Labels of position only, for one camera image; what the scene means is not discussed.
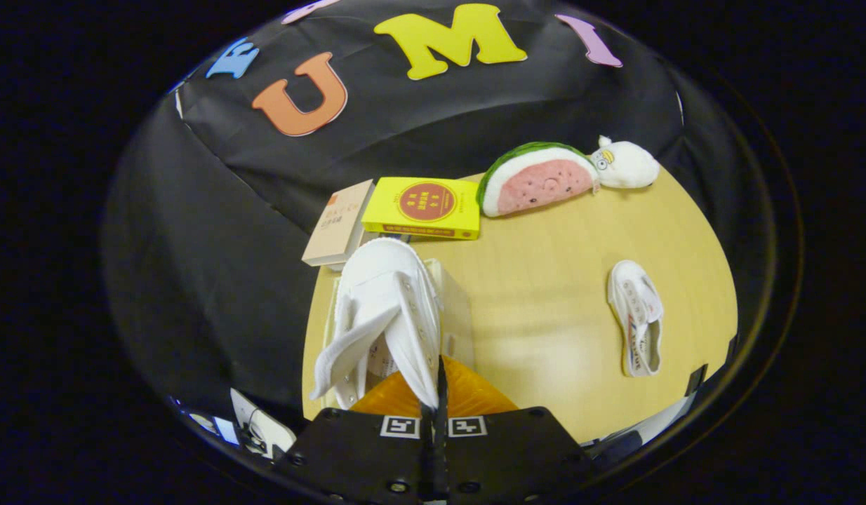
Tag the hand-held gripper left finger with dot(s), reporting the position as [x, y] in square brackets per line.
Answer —
[356, 459]

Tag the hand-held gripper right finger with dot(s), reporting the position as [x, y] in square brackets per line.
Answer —
[517, 459]

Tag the cream storage box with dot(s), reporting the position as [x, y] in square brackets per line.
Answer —
[457, 315]

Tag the white shoe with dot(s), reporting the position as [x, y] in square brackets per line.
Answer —
[384, 294]
[636, 315]

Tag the black table edge clamp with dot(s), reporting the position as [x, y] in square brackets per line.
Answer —
[696, 380]

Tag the beige book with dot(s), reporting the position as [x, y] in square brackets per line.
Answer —
[338, 224]

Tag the yellow book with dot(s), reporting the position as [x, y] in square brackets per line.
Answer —
[422, 207]

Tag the black backdrop cloth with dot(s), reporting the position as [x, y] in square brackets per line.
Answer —
[194, 245]

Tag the watermelon plush toy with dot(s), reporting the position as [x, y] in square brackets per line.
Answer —
[538, 182]

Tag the white plush toy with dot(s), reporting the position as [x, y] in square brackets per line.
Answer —
[629, 167]

